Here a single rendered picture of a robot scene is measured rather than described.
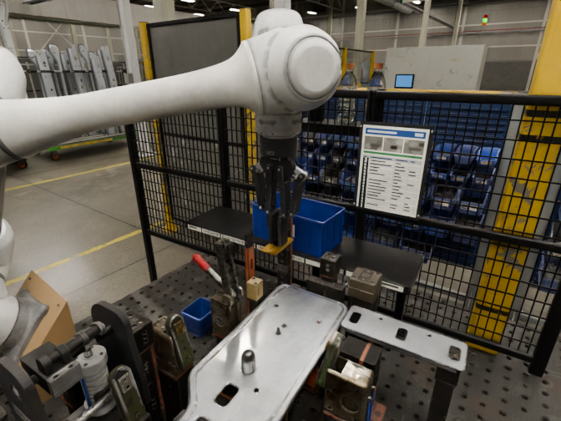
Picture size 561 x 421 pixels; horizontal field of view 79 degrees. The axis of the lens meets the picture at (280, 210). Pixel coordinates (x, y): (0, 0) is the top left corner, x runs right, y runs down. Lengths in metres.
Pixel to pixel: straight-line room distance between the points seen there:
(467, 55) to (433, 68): 0.53
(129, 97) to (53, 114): 0.15
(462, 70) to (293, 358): 6.44
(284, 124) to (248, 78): 0.18
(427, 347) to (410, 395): 0.32
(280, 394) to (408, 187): 0.74
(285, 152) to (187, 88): 0.24
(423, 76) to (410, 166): 5.94
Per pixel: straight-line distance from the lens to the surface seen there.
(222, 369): 0.84
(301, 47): 0.44
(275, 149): 0.65
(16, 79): 0.88
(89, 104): 0.65
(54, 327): 1.22
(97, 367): 0.78
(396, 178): 1.19
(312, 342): 0.89
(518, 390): 1.39
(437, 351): 0.94
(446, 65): 7.00
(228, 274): 0.88
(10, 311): 1.26
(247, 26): 2.67
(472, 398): 1.30
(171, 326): 0.81
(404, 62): 7.17
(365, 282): 1.00
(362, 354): 0.90
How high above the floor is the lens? 1.61
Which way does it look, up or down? 22 degrees down
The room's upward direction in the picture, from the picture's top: straight up
